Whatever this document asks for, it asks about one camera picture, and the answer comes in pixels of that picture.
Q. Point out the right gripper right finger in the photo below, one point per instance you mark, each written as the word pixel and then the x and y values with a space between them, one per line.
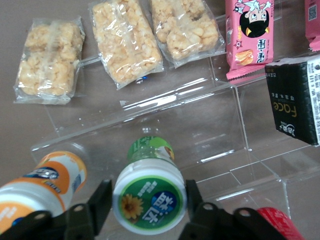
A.
pixel 200 217

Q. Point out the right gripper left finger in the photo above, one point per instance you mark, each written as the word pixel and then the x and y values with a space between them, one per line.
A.
pixel 95 212

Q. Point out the green gum bottle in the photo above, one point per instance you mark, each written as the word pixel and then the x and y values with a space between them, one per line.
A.
pixel 150 197

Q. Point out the orange gum bottle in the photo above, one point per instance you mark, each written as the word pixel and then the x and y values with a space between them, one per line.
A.
pixel 47 185

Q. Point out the red yogurt cup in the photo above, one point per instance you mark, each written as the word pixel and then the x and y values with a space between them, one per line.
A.
pixel 280 222

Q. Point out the clear acrylic tiered stand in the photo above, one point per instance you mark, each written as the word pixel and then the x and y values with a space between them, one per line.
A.
pixel 200 120

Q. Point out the small black packet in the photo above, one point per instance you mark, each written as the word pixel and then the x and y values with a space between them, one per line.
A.
pixel 295 100

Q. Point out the clear rice cracker pack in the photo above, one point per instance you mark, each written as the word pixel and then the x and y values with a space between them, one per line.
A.
pixel 47 60
pixel 125 42
pixel 185 27

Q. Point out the pink snack pack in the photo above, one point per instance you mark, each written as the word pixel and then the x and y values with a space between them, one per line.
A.
pixel 313 22
pixel 250 37

